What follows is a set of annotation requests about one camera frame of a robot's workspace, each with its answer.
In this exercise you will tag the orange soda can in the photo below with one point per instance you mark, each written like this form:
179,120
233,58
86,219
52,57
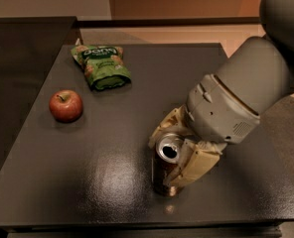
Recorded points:
165,159

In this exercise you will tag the green snack bag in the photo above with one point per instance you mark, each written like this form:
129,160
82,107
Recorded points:
103,66

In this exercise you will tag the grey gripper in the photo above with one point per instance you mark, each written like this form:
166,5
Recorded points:
220,111

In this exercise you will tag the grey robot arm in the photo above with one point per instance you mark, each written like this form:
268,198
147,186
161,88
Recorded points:
258,71

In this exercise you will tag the red apple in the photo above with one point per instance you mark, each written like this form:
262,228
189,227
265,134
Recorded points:
66,106

